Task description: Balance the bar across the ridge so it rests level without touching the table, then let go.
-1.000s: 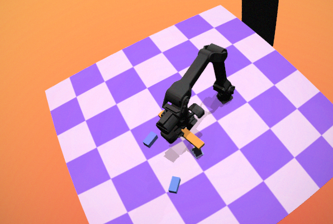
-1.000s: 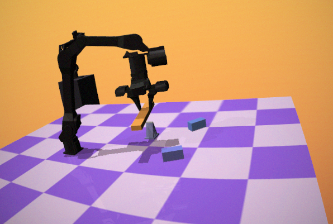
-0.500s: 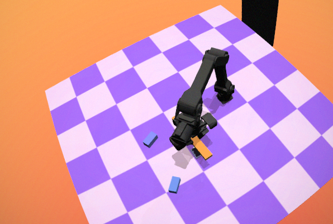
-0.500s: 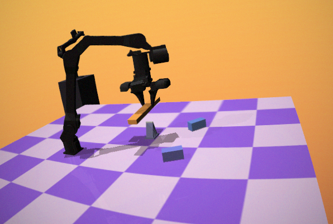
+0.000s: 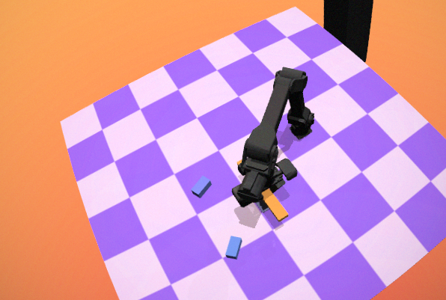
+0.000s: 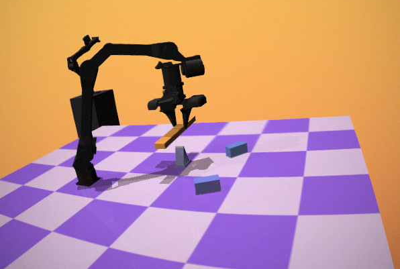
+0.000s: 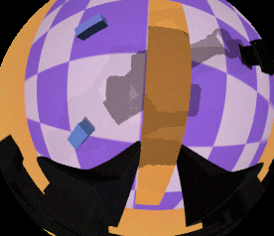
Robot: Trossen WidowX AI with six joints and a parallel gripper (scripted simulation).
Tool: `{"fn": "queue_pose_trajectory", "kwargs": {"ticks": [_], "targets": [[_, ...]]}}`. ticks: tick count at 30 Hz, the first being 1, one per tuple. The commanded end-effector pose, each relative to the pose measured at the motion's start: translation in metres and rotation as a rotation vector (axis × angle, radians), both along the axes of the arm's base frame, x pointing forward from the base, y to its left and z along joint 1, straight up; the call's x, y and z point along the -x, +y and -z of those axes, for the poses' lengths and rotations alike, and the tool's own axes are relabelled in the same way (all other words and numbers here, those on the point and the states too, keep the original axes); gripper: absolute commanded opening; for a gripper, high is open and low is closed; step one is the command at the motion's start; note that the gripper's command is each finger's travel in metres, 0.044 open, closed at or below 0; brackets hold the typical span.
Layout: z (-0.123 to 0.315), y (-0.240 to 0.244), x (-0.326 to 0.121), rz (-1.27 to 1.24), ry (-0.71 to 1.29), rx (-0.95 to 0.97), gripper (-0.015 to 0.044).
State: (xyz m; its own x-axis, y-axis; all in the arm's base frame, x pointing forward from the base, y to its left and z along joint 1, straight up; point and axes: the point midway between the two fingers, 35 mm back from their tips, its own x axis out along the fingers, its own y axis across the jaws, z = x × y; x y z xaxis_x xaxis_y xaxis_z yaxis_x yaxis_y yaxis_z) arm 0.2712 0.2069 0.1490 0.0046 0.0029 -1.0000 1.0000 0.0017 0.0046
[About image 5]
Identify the blue rectangular block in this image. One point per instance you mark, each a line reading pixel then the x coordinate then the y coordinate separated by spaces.
pixel 233 248
pixel 201 187

